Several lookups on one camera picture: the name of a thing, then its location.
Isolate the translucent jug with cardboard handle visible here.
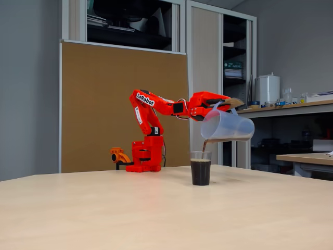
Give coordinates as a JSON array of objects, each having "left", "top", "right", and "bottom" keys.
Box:
[{"left": 200, "top": 97, "right": 255, "bottom": 153}]

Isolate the clear drinking glass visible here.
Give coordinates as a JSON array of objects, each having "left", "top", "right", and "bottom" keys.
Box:
[{"left": 189, "top": 151, "right": 212, "bottom": 186}]

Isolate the grey shelving cabinet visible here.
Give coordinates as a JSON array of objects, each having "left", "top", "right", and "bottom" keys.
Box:
[{"left": 61, "top": 0, "right": 258, "bottom": 167}]

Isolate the stack of papers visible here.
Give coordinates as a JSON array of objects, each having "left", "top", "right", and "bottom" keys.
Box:
[{"left": 224, "top": 69, "right": 244, "bottom": 79}]

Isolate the green box file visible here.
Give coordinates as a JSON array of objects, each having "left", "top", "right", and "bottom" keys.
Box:
[{"left": 224, "top": 61, "right": 243, "bottom": 70}]

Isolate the white cylindrical appliance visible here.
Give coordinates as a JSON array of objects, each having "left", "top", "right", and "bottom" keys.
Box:
[{"left": 254, "top": 72, "right": 281, "bottom": 106}]

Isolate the grey workbench with wooden top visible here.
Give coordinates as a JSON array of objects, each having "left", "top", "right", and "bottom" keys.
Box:
[{"left": 230, "top": 99, "right": 333, "bottom": 170}]

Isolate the clear glass beaker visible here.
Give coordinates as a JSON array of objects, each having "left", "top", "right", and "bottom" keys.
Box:
[{"left": 283, "top": 87, "right": 293, "bottom": 104}]

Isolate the brown pin board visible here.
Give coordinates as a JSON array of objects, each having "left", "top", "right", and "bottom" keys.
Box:
[{"left": 59, "top": 39, "right": 190, "bottom": 174}]

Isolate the orange table clamp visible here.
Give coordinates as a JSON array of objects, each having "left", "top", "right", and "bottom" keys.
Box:
[{"left": 110, "top": 147, "right": 135, "bottom": 170}]

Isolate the pile of documents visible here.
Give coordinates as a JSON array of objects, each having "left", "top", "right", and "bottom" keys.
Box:
[{"left": 306, "top": 90, "right": 333, "bottom": 103}]

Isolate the low desk with wooden top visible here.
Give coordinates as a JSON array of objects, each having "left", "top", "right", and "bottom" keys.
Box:
[{"left": 276, "top": 152, "right": 333, "bottom": 178}]

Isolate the white flat box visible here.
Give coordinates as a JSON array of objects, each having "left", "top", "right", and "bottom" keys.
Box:
[{"left": 313, "top": 139, "right": 333, "bottom": 152}]

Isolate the stack of grey books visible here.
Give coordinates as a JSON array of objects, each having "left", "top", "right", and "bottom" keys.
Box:
[{"left": 87, "top": 14, "right": 108, "bottom": 27}]

